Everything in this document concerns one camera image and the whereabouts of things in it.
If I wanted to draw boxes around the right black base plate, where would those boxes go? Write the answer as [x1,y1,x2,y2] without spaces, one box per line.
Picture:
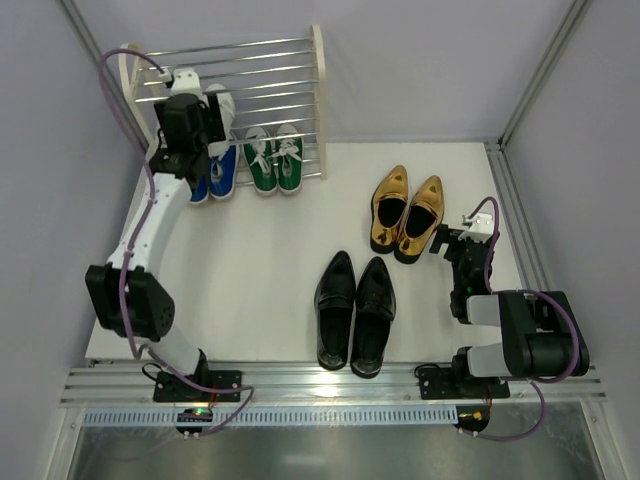
[414,363,510,400]

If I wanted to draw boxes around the black loafer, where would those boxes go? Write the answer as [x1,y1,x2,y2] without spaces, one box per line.
[350,256,396,379]
[314,250,356,371]

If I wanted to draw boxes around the left gold shoe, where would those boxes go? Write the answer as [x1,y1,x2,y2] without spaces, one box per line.
[370,165,409,254]

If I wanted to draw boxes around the right gold shoe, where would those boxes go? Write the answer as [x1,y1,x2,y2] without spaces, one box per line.
[394,175,445,264]

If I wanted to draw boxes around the right small controller board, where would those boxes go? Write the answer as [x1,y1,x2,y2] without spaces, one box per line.
[453,405,491,434]

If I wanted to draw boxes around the white sneaker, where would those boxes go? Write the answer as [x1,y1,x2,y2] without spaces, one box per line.
[205,83,236,158]

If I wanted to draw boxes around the cream metal shoe rack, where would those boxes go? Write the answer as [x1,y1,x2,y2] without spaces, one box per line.
[117,25,327,179]

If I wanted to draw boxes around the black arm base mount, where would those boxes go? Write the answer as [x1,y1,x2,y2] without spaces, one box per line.
[153,370,242,403]

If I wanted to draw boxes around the green canvas sneaker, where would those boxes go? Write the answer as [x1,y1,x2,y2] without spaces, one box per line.
[273,124,304,195]
[243,126,277,195]

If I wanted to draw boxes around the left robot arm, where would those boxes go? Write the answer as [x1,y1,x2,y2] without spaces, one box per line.
[85,93,224,389]

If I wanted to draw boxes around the gold shoe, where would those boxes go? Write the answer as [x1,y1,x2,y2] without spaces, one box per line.
[370,165,409,254]
[394,175,445,264]

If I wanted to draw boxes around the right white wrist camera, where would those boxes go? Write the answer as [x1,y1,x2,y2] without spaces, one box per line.
[458,212,495,243]

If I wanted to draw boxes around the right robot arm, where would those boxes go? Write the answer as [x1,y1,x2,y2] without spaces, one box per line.
[429,225,590,398]

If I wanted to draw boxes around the purple cable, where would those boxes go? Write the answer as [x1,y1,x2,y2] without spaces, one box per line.
[459,196,584,442]
[97,47,256,441]

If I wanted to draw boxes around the blue canvas sneaker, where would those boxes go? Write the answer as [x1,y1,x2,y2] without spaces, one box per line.
[190,175,209,205]
[209,145,239,200]

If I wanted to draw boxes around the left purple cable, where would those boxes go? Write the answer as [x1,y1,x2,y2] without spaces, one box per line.
[97,47,256,441]

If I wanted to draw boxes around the slotted grey cable duct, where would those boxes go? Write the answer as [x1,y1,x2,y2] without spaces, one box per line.
[82,405,457,428]

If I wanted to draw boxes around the left small controller board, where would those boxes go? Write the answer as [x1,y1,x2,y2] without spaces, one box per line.
[175,407,213,438]

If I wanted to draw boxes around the small controller board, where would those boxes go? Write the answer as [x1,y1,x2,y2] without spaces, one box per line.
[175,407,213,438]
[453,405,491,434]

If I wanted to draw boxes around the aluminium rail frame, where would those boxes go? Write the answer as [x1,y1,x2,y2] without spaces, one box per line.
[57,142,609,411]

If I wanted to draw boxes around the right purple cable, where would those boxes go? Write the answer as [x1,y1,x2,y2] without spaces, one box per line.
[459,196,584,442]

